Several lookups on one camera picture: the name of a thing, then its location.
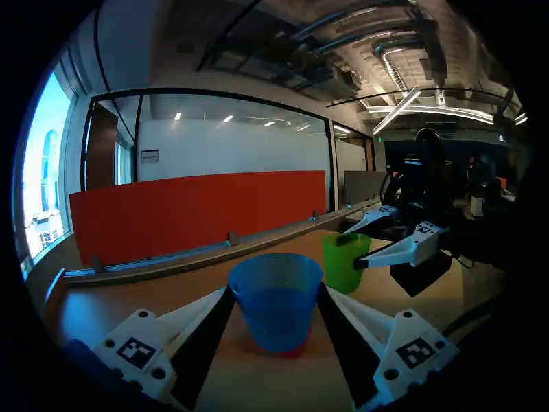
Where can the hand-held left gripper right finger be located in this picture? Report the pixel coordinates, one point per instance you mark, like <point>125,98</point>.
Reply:
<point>377,332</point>

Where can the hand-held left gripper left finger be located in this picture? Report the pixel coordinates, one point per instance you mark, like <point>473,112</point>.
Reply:
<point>169,332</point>

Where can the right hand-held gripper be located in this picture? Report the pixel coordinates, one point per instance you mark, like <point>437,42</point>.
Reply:
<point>433,189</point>

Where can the green plastic cup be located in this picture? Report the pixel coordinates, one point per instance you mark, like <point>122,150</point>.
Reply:
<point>341,266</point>

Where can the blue plastic cup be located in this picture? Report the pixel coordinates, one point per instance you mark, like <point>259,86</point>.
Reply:
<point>274,300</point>

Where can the grey desk screen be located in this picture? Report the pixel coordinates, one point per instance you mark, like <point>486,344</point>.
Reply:
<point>362,186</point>

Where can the red plastic cup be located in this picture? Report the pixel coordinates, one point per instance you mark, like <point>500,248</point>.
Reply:
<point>296,352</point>

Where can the red desk screen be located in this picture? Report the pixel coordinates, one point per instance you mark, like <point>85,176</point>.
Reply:
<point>193,214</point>

